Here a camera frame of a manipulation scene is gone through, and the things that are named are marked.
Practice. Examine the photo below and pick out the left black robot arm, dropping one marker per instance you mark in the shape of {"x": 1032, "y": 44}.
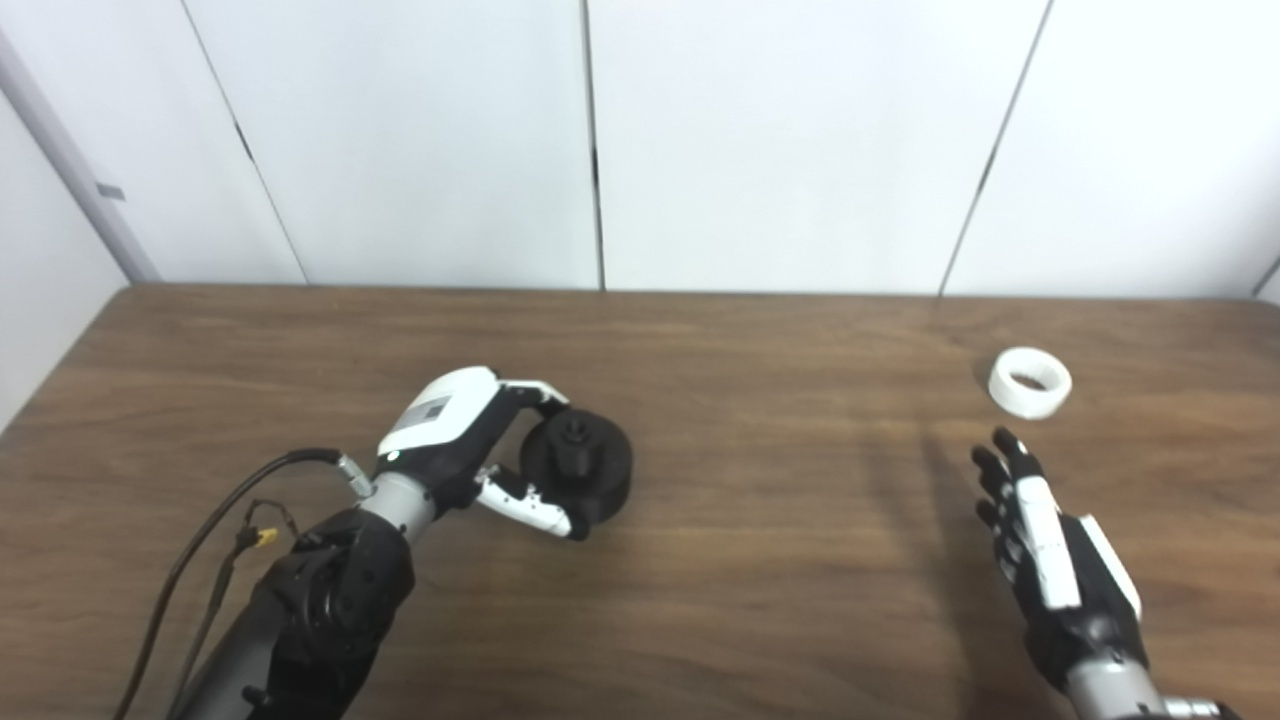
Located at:
{"x": 320, "y": 620}

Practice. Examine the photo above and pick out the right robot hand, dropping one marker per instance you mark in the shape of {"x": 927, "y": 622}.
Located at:
{"x": 1050, "y": 560}

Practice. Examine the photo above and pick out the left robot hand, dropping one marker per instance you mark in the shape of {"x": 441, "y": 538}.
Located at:
{"x": 440, "y": 420}

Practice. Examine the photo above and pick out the small grey post tag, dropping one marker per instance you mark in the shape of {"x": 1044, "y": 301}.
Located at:
{"x": 111, "y": 191}

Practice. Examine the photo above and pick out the round black part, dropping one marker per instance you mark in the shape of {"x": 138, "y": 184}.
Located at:
{"x": 605, "y": 470}

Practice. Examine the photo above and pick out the grey wall corner post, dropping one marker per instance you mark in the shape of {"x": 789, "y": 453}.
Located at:
{"x": 75, "y": 165}

